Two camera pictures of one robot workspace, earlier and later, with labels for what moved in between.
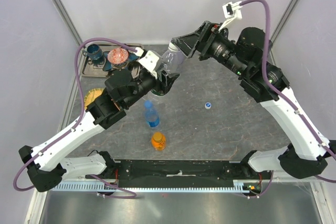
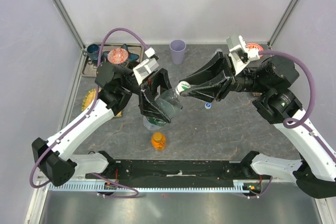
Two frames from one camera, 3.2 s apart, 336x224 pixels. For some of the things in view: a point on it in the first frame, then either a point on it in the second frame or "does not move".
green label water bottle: [171, 60] -> [169, 101]
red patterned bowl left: [118, 56] does not move
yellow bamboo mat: [91, 95] does not move
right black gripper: [207, 34] -> [217, 91]
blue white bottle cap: [208, 105] does not move
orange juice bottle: [158, 141] does not move
